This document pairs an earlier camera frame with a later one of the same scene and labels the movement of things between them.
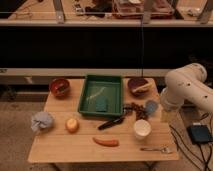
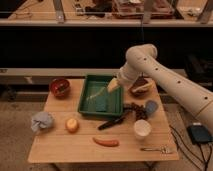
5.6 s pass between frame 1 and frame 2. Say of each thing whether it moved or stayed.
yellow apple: stayed
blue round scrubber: stayed
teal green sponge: stayed
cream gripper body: moved
